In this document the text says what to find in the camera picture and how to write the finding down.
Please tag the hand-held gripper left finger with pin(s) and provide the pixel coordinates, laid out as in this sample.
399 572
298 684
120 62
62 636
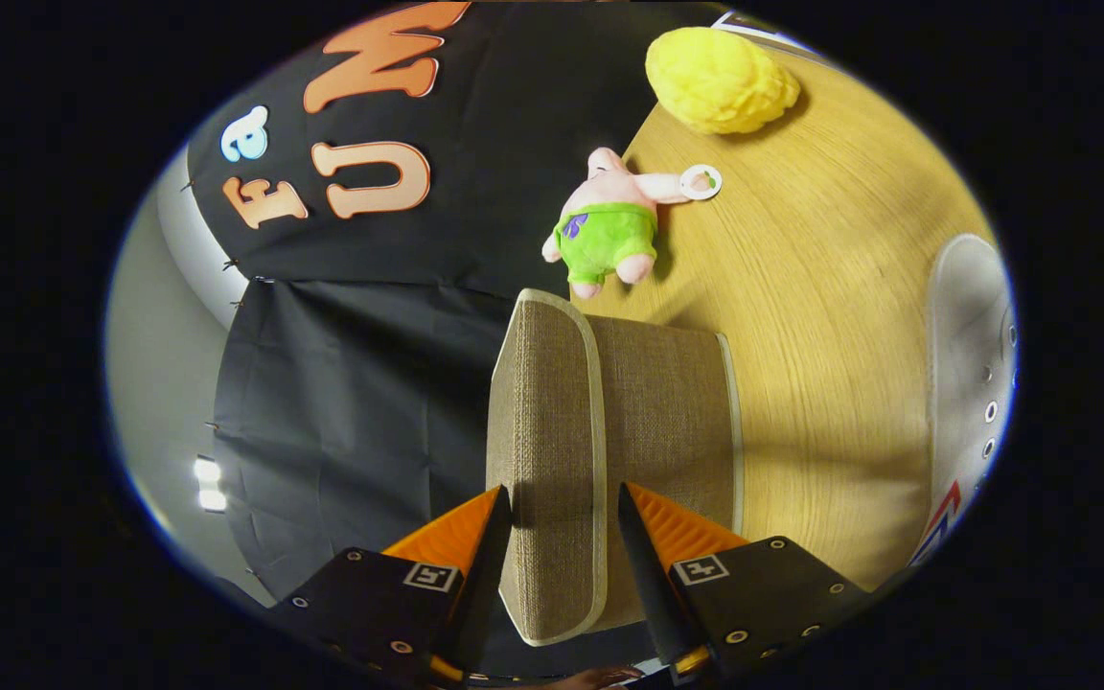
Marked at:
485 575

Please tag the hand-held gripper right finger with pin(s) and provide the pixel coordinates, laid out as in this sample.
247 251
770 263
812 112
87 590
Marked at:
643 565

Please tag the beige fabric storage box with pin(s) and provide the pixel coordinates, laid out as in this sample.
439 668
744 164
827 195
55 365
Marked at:
552 431

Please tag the white canvas shoe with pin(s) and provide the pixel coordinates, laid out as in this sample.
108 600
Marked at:
964 335

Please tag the pink plush toy green shorts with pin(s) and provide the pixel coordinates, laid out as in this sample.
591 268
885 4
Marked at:
609 230

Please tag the yellow plush toy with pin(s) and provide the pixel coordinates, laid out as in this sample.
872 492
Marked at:
720 81

